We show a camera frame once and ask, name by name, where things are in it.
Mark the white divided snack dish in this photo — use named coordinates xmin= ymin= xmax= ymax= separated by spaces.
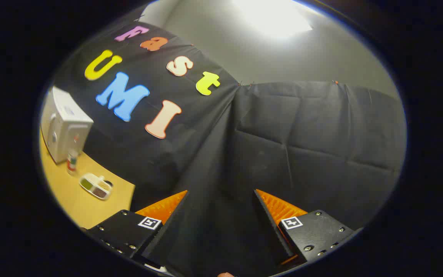
xmin=79 ymin=173 xmax=113 ymax=200

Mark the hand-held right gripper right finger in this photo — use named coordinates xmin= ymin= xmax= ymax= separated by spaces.
xmin=252 ymin=189 xmax=362 ymax=268

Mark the clear plastic bottle red label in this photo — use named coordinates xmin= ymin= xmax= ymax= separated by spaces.
xmin=67 ymin=149 xmax=79 ymax=175

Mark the black backdrop cloth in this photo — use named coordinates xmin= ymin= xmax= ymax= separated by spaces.
xmin=50 ymin=21 xmax=407 ymax=277

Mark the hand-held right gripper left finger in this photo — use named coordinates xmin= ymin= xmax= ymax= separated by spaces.
xmin=83 ymin=189 xmax=188 ymax=275

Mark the white microwave oven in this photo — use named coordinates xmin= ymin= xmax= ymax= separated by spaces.
xmin=41 ymin=86 xmax=94 ymax=165

